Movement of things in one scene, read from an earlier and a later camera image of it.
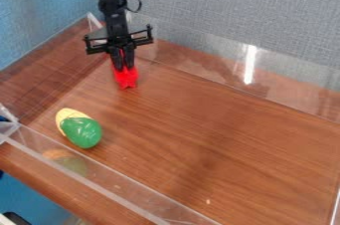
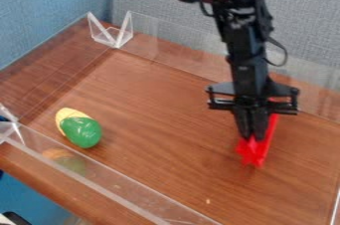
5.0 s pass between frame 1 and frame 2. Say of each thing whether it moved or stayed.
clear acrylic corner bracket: stayed
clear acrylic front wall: stayed
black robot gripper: moved
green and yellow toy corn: stayed
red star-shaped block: moved
